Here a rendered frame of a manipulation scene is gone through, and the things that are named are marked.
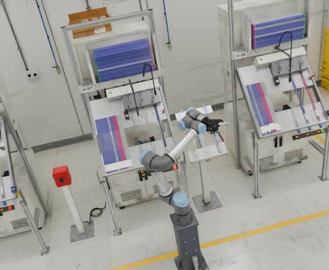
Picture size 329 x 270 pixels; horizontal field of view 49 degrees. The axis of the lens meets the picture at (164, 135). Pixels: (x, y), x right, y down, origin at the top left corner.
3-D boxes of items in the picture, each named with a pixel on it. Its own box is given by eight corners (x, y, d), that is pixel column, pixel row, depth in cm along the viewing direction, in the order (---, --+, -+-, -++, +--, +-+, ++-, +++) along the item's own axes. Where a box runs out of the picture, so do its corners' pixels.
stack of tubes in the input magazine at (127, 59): (154, 70, 321) (150, 41, 308) (99, 82, 316) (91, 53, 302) (152, 66, 332) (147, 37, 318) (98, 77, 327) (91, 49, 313)
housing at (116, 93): (159, 92, 341) (159, 86, 327) (108, 103, 336) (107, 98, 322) (157, 84, 342) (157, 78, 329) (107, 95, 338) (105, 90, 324)
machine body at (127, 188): (181, 196, 382) (173, 148, 350) (116, 212, 375) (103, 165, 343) (168, 162, 437) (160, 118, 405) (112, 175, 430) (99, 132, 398)
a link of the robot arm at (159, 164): (159, 170, 233) (205, 120, 249) (148, 164, 240) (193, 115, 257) (165, 180, 240) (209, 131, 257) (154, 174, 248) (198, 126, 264)
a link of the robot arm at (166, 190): (173, 210, 275) (147, 163, 240) (160, 201, 285) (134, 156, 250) (183, 199, 279) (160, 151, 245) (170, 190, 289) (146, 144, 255)
